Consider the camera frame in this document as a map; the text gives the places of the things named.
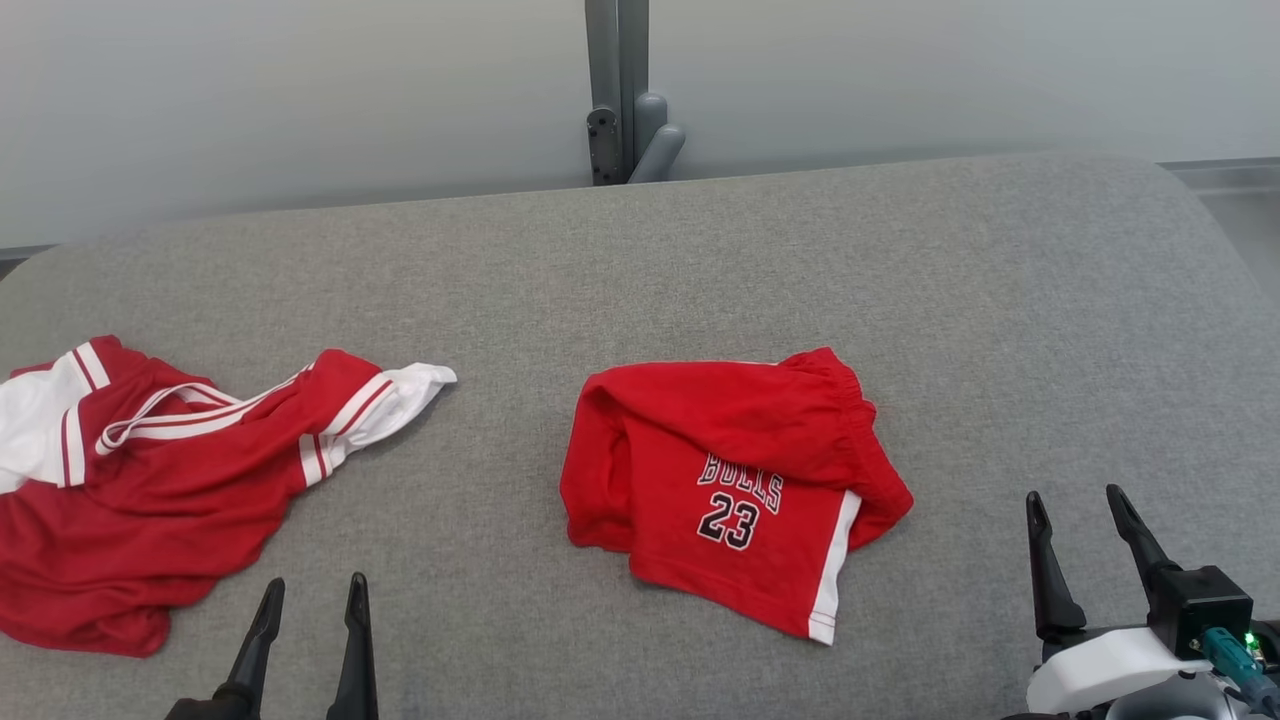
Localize red Bulls 23 shorts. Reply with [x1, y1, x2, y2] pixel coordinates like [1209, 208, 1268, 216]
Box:
[559, 347, 914, 646]

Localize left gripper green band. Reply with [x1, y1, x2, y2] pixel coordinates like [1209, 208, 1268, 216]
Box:
[165, 572, 380, 720]

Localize dark grey hinge bracket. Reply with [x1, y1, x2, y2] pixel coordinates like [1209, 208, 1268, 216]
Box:
[588, 107, 623, 187]

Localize red white basketball jersey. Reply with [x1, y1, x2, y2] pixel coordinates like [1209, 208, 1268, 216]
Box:
[0, 335, 458, 658]

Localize grey cylindrical tube lever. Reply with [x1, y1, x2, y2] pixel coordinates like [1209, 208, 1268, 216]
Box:
[630, 93, 687, 185]

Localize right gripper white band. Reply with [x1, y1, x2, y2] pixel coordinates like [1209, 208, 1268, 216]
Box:
[1026, 484, 1216, 720]

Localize grey metal post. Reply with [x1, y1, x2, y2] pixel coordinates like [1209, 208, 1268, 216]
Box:
[585, 0, 651, 187]

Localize teal cable connector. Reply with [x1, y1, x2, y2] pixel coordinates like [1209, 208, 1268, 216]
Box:
[1200, 627, 1280, 711]

